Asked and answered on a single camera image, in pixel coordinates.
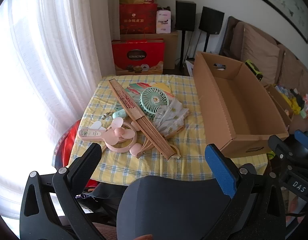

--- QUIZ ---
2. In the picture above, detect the brown bamboo folding fan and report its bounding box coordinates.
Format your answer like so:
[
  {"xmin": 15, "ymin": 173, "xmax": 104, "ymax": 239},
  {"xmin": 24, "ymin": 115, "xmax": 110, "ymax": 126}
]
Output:
[{"xmin": 108, "ymin": 79, "xmax": 180, "ymax": 160}]

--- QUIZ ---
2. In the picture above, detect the painted round paper fan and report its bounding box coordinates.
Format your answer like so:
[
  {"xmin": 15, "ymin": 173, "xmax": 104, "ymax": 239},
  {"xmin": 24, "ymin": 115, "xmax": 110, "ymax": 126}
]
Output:
[{"xmin": 124, "ymin": 81, "xmax": 173, "ymax": 98}]

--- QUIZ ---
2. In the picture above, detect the cream plastic loop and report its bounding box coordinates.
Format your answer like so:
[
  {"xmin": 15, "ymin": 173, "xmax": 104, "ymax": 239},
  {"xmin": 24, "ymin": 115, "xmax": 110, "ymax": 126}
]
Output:
[{"xmin": 168, "ymin": 144, "xmax": 181, "ymax": 159}]

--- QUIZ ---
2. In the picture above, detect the small cardboard box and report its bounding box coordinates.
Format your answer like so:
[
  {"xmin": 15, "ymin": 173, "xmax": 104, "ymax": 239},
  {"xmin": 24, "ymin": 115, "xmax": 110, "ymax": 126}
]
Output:
[{"xmin": 265, "ymin": 84, "xmax": 294, "ymax": 121}]

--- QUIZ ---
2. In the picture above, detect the large beige cushion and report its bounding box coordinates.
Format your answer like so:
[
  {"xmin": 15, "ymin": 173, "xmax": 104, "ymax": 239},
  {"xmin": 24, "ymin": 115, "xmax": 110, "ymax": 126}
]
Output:
[{"xmin": 240, "ymin": 24, "xmax": 282, "ymax": 85}]

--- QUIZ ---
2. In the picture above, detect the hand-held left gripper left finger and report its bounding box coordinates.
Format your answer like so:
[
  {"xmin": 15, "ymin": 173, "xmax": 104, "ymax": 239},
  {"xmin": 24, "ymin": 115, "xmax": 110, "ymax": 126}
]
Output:
[{"xmin": 19, "ymin": 142, "xmax": 107, "ymax": 240}]

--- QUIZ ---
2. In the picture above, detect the brown cardboard carton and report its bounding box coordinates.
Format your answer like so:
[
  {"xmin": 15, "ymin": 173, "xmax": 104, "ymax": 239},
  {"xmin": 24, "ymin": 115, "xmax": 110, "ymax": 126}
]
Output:
[{"xmin": 120, "ymin": 31, "xmax": 179, "ymax": 70}]

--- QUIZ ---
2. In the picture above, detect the framed ink painting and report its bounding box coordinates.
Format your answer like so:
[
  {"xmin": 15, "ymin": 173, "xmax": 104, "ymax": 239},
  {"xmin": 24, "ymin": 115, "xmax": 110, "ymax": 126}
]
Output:
[{"xmin": 230, "ymin": 0, "xmax": 308, "ymax": 44}]

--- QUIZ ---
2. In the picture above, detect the pink handheld electric fan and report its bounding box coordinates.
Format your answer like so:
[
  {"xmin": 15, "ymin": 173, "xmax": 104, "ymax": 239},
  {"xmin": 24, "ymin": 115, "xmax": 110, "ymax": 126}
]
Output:
[{"xmin": 78, "ymin": 118, "xmax": 146, "ymax": 158}]

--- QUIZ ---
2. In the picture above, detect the white sheer curtain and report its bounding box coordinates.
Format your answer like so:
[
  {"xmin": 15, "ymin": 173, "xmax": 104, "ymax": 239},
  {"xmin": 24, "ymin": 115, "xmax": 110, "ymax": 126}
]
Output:
[{"xmin": 0, "ymin": 0, "xmax": 121, "ymax": 218}]

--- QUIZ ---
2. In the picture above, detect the large cardboard box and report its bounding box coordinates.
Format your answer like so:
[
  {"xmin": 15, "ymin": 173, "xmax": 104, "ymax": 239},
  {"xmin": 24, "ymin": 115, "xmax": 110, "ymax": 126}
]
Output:
[{"xmin": 192, "ymin": 51, "xmax": 290, "ymax": 158}]

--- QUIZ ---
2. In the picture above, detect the floral white folding fan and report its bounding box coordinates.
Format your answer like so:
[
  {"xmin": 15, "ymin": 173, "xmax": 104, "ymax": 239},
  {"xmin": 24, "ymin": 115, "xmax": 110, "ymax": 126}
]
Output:
[{"xmin": 136, "ymin": 97, "xmax": 189, "ymax": 159}]

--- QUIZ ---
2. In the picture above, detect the small box of clutter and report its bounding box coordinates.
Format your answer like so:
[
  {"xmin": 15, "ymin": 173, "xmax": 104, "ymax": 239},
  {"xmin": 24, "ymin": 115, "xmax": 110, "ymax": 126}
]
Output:
[{"xmin": 275, "ymin": 85, "xmax": 308, "ymax": 118}]

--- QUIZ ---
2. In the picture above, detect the black speaker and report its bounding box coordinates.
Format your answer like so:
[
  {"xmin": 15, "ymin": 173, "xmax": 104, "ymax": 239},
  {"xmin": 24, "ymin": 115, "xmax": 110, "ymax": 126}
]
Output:
[
  {"xmin": 175, "ymin": 0, "xmax": 196, "ymax": 32},
  {"xmin": 198, "ymin": 6, "xmax": 225, "ymax": 35}
]

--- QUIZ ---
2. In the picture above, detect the mint green handheld fan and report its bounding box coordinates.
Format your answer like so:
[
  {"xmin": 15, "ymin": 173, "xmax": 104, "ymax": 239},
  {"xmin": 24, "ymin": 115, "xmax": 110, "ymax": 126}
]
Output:
[{"xmin": 111, "ymin": 87, "xmax": 169, "ymax": 121}]

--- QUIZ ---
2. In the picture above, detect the red tea gift box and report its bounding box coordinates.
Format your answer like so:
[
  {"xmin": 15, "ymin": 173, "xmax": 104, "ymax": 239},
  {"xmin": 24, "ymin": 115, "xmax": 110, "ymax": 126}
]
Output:
[{"xmin": 119, "ymin": 3, "xmax": 158, "ymax": 35}]

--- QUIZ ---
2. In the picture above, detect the white tissue pack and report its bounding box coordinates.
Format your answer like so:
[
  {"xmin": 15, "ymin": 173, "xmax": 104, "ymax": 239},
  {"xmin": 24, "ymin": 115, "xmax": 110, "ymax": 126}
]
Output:
[{"xmin": 156, "ymin": 9, "xmax": 172, "ymax": 34}]

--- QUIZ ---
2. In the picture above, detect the black speaker stand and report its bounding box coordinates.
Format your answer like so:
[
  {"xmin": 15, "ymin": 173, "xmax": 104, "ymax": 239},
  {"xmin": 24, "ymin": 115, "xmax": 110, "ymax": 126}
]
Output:
[
  {"xmin": 203, "ymin": 34, "xmax": 211, "ymax": 53},
  {"xmin": 178, "ymin": 31, "xmax": 188, "ymax": 71}
]

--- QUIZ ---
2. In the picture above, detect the green and black device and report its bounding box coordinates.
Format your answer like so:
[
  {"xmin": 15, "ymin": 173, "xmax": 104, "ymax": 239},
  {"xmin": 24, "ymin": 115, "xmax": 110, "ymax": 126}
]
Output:
[{"xmin": 245, "ymin": 59, "xmax": 264, "ymax": 82}]

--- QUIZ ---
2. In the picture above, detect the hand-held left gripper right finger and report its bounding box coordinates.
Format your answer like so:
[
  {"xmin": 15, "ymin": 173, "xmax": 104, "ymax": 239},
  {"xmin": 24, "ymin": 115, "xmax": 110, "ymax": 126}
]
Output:
[{"xmin": 204, "ymin": 144, "xmax": 287, "ymax": 240}]

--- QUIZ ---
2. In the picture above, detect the brown sofa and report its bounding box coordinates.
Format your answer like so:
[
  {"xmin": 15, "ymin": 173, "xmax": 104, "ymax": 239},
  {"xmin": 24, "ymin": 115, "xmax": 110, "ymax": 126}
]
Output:
[{"xmin": 220, "ymin": 16, "xmax": 308, "ymax": 135}]

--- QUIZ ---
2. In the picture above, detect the white box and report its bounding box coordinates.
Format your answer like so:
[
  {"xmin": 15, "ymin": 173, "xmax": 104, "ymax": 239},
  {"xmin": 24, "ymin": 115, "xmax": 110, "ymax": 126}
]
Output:
[{"xmin": 185, "ymin": 58, "xmax": 195, "ymax": 77}]

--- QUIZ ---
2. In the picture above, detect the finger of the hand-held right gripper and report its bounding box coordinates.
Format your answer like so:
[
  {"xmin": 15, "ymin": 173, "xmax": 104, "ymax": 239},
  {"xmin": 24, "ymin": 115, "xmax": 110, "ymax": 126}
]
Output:
[
  {"xmin": 294, "ymin": 129, "xmax": 308, "ymax": 153},
  {"xmin": 268, "ymin": 135, "xmax": 308, "ymax": 167}
]

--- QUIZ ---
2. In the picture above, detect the red gift bag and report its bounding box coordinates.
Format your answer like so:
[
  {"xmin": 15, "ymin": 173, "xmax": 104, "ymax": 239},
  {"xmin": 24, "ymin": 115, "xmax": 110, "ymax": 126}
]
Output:
[{"xmin": 111, "ymin": 39, "xmax": 165, "ymax": 75}]

